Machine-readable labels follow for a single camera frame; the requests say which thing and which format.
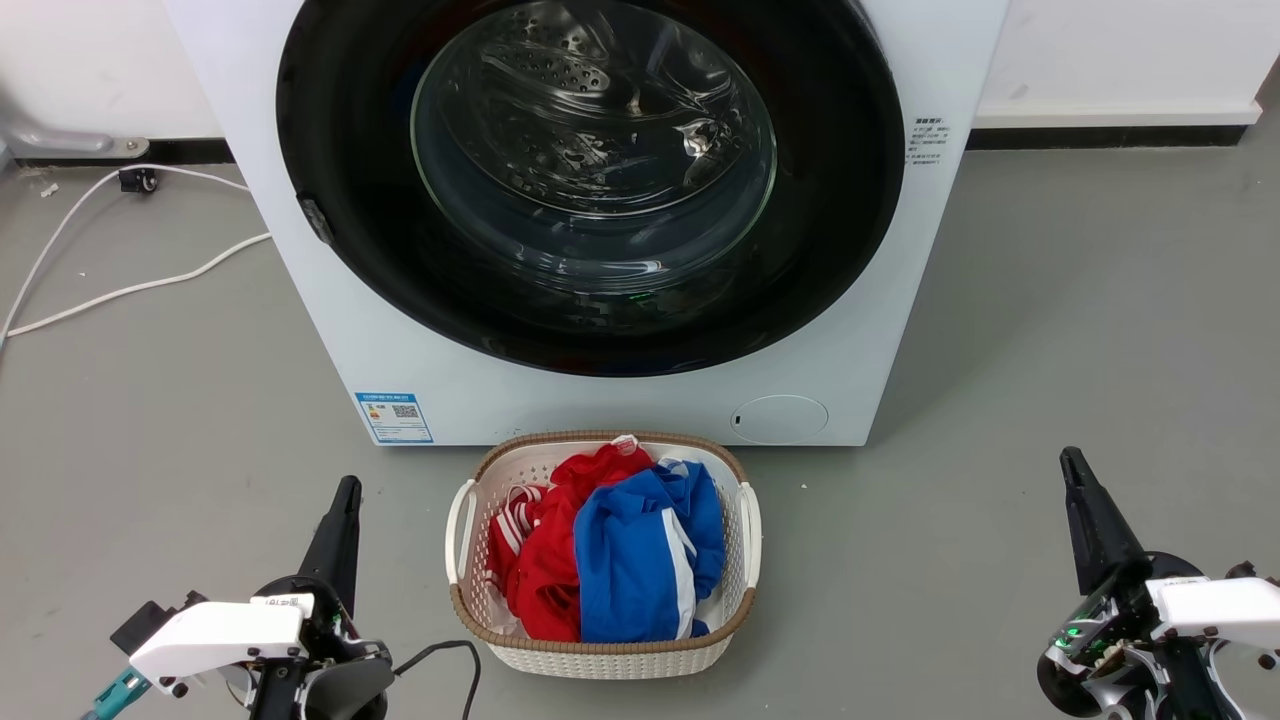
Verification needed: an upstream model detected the white woven laundry basket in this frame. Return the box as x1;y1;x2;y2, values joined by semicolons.
445;430;763;681

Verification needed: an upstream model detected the small text sticker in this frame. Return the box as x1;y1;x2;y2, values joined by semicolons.
906;116;949;168

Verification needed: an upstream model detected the blue white-striped garment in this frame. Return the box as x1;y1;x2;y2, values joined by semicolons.
573;458;726;644

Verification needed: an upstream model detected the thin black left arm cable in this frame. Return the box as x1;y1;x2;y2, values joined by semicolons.
390;640;483;720

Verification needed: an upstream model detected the white power cable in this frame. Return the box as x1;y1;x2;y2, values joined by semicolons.
0;163;251;346
5;232;273;338

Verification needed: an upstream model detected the white front-load washing machine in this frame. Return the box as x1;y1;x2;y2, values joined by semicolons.
163;0;1012;448

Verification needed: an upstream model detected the blue energy label sticker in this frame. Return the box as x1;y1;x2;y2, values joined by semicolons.
354;391;435;445

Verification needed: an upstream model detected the red white-striped garment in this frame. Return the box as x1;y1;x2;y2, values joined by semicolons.
485;435;655;643

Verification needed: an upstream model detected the black round washing machine door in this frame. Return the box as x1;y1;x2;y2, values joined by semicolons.
275;0;907;379

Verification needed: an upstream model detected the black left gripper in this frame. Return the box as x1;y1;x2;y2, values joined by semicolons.
247;476;397;720

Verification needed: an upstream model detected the round white filter cover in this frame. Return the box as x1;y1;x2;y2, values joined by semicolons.
730;394;830;445

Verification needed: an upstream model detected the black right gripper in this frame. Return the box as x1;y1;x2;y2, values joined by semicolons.
1036;446;1241;720

